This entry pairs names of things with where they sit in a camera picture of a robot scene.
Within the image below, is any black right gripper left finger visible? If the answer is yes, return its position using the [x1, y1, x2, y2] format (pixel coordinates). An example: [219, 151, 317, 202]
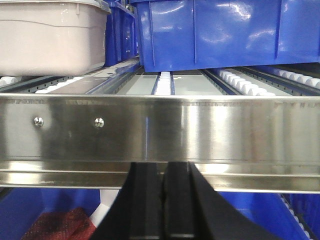
[90, 162, 162, 240]

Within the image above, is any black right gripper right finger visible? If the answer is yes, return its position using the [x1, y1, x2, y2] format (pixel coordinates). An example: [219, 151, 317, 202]
[163, 162, 278, 240]

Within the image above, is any white lidded plastic bin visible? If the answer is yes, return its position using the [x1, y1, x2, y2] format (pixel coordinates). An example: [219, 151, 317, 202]
[0, 0, 111, 76]

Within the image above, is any blue bin lower right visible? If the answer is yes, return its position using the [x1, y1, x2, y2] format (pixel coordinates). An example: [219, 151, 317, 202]
[219, 191, 319, 240]

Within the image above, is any blue bin with red bags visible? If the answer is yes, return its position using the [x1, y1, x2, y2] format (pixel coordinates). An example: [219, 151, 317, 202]
[0, 187, 100, 240]

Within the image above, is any blue bin upper right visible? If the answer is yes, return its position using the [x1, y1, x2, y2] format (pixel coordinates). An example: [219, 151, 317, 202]
[131, 0, 320, 72]

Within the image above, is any blue bin upper left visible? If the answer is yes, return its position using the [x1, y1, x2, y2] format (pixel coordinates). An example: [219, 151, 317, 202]
[104, 0, 137, 67]

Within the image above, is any white roller track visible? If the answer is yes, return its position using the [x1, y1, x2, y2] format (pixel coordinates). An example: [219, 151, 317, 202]
[218, 70, 275, 97]

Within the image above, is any stainless steel shelf rail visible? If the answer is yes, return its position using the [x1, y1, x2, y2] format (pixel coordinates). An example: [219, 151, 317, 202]
[0, 93, 320, 193]

